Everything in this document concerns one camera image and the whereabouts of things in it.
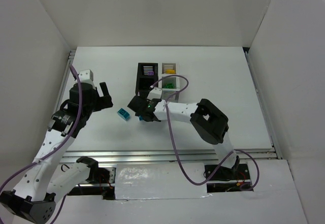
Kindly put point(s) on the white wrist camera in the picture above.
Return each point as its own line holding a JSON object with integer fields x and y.
{"x": 155, "y": 93}
{"x": 86, "y": 76}

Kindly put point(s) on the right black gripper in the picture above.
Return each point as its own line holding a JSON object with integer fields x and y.
{"x": 136, "y": 104}

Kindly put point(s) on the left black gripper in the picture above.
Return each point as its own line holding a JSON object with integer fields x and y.
{"x": 103, "y": 101}

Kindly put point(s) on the white tape covered plate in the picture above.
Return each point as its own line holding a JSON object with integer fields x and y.
{"x": 154, "y": 181}

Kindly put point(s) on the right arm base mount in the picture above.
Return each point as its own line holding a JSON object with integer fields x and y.
{"x": 226, "y": 181}

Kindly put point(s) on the yellow lego brick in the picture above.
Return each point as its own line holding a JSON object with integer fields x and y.
{"x": 170, "y": 71}

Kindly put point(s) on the dark green printed lego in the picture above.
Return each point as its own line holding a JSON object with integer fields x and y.
{"x": 168, "y": 85}

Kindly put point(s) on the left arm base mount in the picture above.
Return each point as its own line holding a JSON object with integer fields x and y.
{"x": 103, "y": 186}

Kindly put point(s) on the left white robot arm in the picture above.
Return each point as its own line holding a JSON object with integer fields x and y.
{"x": 35, "y": 196}

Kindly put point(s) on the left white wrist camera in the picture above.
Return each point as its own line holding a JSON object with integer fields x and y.
{"x": 86, "y": 76}

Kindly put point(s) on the black slotted container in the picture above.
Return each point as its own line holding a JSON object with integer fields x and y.
{"x": 143, "y": 81}

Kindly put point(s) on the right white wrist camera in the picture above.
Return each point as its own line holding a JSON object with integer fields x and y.
{"x": 155, "y": 93}

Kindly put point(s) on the white slotted container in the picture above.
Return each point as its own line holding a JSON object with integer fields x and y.
{"x": 162, "y": 73}

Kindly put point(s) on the teal curved lego brick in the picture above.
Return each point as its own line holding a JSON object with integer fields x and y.
{"x": 123, "y": 114}

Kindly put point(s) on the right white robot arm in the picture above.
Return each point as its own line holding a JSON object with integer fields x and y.
{"x": 209, "y": 122}

